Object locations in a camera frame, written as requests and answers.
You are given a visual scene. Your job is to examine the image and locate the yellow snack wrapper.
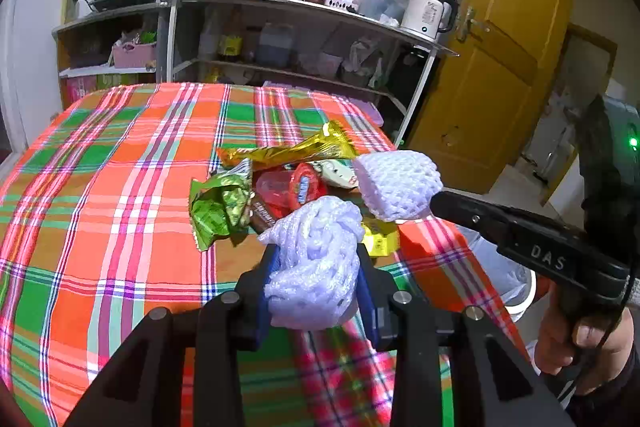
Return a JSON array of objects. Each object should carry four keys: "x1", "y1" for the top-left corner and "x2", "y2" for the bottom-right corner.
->
[{"x1": 361, "y1": 217, "x2": 401, "y2": 257}]

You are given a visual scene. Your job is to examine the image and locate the grey plastic jug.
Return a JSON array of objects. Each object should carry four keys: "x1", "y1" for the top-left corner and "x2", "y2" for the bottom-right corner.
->
[{"x1": 256, "y1": 22, "x2": 294, "y2": 68}]

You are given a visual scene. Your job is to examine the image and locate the yellow label bottle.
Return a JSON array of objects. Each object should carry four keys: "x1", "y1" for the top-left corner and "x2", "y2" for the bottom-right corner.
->
[{"x1": 217, "y1": 33, "x2": 244, "y2": 58}]

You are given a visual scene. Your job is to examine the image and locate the clear plastic container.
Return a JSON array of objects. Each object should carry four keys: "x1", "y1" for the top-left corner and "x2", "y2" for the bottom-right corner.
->
[{"x1": 357, "y1": 0, "x2": 410, "y2": 24}]

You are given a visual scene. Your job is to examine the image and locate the metal door handle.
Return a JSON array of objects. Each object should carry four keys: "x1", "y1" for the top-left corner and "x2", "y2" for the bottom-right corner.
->
[{"x1": 454, "y1": 6, "x2": 492, "y2": 44}]

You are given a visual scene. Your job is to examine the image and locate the brown candy wrapper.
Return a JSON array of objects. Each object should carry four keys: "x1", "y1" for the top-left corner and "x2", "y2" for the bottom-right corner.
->
[{"x1": 248, "y1": 199, "x2": 278, "y2": 233}]

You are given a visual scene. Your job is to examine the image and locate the person's right hand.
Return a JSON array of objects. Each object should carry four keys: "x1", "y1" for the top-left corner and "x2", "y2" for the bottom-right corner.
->
[{"x1": 536, "y1": 279, "x2": 635, "y2": 376}]

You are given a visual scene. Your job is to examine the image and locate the yellow wooden door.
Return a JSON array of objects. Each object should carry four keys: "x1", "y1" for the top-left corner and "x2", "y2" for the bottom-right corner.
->
[{"x1": 406, "y1": 0, "x2": 577, "y2": 196}]

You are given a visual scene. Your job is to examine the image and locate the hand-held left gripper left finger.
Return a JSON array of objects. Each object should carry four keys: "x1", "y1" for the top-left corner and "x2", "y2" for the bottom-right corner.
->
[{"x1": 62, "y1": 244, "x2": 281, "y2": 427}]

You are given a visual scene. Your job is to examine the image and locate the crumpled plastic bags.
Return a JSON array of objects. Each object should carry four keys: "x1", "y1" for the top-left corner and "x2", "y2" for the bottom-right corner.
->
[{"x1": 341, "y1": 38, "x2": 387, "y2": 88}]

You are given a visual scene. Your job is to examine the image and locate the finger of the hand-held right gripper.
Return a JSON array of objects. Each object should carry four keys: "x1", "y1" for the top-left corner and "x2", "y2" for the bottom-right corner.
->
[{"x1": 430, "y1": 191, "x2": 507, "y2": 253}]

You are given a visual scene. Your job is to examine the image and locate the white wooden shelf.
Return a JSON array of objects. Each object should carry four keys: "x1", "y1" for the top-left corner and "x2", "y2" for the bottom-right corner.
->
[{"x1": 51, "y1": 3, "x2": 172, "y2": 108}]

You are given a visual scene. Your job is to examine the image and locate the gold snack wrapper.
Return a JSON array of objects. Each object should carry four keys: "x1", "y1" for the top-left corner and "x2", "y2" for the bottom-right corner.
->
[{"x1": 216, "y1": 119, "x2": 358, "y2": 168}]

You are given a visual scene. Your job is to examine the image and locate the pink plastic basket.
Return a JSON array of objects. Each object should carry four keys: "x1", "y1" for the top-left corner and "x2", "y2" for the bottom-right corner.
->
[{"x1": 110, "y1": 41, "x2": 159, "y2": 69}]

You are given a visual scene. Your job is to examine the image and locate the white foam fruit net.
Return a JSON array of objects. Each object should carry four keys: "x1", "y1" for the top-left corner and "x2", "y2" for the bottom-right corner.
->
[
  {"x1": 353, "y1": 150, "x2": 444, "y2": 224},
  {"x1": 256, "y1": 195, "x2": 366, "y2": 330}
]

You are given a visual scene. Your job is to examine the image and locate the white electric kettle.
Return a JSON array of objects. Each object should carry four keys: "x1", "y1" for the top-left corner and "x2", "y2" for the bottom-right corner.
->
[{"x1": 399, "y1": 0, "x2": 460, "y2": 40}]

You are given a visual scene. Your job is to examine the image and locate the plaid tablecloth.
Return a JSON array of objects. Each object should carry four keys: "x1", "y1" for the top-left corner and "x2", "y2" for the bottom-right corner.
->
[{"x1": 0, "y1": 82, "x2": 531, "y2": 427}]

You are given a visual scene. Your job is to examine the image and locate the green snack wrapper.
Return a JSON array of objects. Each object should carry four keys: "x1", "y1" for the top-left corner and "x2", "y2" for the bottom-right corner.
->
[{"x1": 188, "y1": 158, "x2": 255, "y2": 253}]

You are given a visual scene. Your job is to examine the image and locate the metal shelf rack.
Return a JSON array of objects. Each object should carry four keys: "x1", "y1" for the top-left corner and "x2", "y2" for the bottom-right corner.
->
[{"x1": 151, "y1": 0, "x2": 460, "y2": 148}]

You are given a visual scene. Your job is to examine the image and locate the wooden door frame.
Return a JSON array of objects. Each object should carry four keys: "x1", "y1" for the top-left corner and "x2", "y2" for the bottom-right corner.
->
[{"x1": 542, "y1": 0, "x2": 621, "y2": 208}]

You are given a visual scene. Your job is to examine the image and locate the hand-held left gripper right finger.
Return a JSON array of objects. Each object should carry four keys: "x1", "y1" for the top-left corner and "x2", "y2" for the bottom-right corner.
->
[{"x1": 355, "y1": 248, "x2": 576, "y2": 427}]

